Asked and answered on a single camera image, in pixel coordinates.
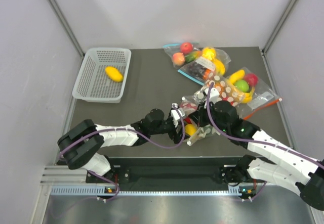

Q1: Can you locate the red fake apple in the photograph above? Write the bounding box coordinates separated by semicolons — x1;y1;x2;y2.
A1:
180;42;193;55

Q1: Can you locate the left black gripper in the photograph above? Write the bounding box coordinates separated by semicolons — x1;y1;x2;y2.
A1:
149;116;190;143

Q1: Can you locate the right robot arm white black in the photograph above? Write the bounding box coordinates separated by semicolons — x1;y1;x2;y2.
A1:
189;101;323;211

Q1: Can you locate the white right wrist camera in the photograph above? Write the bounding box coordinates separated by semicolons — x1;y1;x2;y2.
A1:
203;87;220;104

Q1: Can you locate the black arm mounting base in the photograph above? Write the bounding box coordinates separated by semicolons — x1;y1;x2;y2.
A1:
83;156;289;187

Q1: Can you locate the green fake apple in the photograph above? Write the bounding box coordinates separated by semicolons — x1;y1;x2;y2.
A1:
234;79;250;93

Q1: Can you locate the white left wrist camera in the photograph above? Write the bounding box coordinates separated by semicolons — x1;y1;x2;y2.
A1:
170;103;186;128

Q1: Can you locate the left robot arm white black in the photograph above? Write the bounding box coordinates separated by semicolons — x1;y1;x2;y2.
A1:
57;105;185;182

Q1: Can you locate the red fake strawberry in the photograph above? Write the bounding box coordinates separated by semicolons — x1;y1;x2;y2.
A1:
180;102;198;124

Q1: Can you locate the white perforated plastic basket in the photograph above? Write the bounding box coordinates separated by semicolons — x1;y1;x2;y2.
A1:
72;48;132;103

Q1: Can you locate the clear bag with lemon banana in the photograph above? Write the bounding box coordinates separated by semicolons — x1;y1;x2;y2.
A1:
201;47;231;76

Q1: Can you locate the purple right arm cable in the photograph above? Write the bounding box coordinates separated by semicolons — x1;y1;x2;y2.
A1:
206;81;324;170

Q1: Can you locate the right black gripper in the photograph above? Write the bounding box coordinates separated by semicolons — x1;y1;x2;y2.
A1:
189;100;229;132

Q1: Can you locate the polka dot zip bag front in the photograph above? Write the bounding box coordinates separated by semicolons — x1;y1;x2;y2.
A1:
180;101;220;146

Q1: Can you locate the fake peach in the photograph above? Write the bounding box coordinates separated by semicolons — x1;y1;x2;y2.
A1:
172;52;185;66

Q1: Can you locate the blue zip bag with grapes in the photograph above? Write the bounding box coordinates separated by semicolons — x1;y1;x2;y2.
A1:
178;57;216;85

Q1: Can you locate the yellow fake mango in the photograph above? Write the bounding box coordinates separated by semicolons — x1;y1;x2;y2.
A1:
105;66;124;82
185;124;197;137

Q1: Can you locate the orange zip bag with fruit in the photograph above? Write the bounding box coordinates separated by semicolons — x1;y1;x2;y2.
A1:
227;67;282;119

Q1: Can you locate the grey slotted cable duct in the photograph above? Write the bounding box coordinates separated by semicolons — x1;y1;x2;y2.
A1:
50;184;252;197

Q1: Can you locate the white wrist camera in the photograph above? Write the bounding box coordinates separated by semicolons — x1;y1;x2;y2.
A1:
203;87;220;104
170;103;186;128

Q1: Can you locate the polka dot zip bag right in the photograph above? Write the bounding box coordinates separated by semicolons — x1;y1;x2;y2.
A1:
182;72;248;108

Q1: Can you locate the polka dot zip bag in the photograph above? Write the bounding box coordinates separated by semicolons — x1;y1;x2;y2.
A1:
180;101;220;146
182;72;248;108

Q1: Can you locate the clear bag with apple peach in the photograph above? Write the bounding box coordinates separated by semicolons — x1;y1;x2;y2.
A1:
163;42;201;69

